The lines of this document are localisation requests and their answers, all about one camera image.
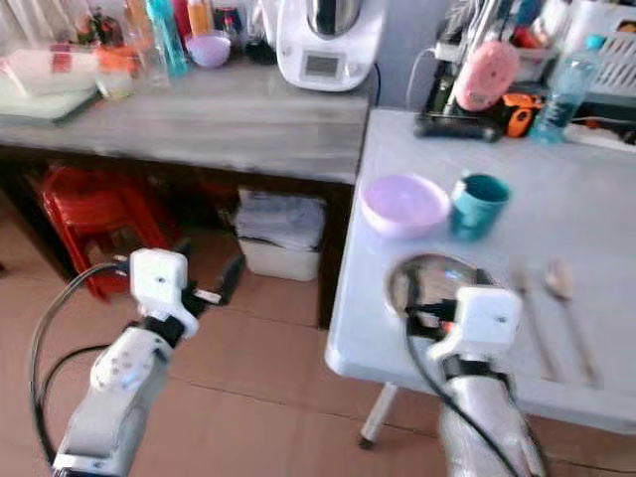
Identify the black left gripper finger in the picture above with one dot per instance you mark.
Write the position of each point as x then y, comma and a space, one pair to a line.
231, 278

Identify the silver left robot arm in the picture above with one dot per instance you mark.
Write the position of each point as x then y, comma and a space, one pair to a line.
119, 383

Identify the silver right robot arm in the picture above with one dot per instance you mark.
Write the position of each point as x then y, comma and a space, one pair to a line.
492, 427

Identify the round metal plate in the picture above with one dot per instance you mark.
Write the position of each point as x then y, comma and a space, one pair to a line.
442, 273

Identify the metal fork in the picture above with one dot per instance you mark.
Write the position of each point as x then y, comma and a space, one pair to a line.
534, 318

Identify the white bin with grey bag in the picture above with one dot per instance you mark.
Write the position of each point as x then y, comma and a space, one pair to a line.
280, 234

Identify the teal cup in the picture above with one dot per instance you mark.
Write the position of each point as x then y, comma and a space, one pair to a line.
477, 207

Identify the metal spoon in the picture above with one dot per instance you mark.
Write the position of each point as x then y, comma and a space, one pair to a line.
559, 281

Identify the large lilac plastic bowl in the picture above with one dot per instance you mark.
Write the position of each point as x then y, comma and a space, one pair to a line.
402, 206

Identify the white table leg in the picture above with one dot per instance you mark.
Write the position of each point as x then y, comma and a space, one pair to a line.
382, 412

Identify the red plastic stool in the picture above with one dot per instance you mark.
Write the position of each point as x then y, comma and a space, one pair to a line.
89, 214

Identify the long black device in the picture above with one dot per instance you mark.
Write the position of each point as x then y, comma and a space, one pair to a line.
455, 127

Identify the grey wooden counter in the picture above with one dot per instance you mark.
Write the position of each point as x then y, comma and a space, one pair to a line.
219, 124

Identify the orange and black tool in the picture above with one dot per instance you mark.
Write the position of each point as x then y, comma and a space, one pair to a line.
522, 114

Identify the clear water bottle blue cap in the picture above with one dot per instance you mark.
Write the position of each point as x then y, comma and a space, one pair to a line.
566, 94

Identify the pink oval gadget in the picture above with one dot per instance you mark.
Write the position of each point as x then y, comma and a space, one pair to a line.
486, 75

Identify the clear drinking glass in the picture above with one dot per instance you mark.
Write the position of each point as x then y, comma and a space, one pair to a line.
114, 83

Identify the pale green cutting board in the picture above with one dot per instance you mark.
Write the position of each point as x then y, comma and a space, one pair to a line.
45, 104

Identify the small purple bowl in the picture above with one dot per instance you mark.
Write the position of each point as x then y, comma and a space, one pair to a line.
209, 50

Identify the white kitchen food processor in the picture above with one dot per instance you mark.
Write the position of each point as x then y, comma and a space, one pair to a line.
326, 55

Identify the tall blue bottle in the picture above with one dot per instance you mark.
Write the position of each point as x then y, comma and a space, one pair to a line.
167, 40

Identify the clear plastic container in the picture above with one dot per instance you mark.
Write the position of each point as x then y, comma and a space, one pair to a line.
52, 72

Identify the orange bottle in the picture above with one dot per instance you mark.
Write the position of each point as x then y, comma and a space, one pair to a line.
200, 16

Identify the white plastic basket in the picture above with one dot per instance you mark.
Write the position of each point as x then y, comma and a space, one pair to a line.
601, 25

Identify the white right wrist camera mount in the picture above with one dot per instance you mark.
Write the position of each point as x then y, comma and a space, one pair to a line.
485, 320

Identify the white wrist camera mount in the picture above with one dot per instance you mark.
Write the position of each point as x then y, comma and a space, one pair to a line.
157, 283
485, 320

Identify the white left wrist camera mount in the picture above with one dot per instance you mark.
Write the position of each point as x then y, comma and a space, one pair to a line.
157, 283

